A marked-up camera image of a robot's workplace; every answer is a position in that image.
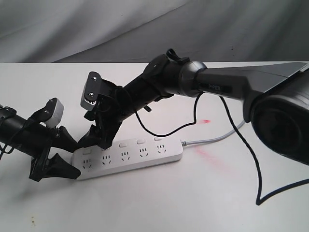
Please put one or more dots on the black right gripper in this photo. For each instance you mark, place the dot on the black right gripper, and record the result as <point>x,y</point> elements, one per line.
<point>106,115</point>

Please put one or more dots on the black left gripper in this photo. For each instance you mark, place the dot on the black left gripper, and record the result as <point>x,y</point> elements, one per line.
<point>40,141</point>

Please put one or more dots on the white five-socket power strip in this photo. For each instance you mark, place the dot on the white five-socket power strip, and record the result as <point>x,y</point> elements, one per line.
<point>135,153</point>

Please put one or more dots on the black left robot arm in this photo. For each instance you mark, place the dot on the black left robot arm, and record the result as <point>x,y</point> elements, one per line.
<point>13,132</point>

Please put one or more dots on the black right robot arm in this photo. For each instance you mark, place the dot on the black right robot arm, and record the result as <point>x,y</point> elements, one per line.
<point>275,99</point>

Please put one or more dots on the white backdrop cloth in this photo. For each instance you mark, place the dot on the white backdrop cloth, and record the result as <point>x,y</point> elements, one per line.
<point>139,30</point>

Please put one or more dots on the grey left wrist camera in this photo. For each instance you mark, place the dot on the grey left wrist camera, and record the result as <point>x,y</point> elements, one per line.
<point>54,110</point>

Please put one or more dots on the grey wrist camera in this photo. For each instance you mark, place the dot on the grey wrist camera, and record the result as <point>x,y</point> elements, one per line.
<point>54,110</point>
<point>92,88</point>

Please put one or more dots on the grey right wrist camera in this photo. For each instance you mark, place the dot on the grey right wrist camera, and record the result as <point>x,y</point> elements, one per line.
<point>92,88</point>

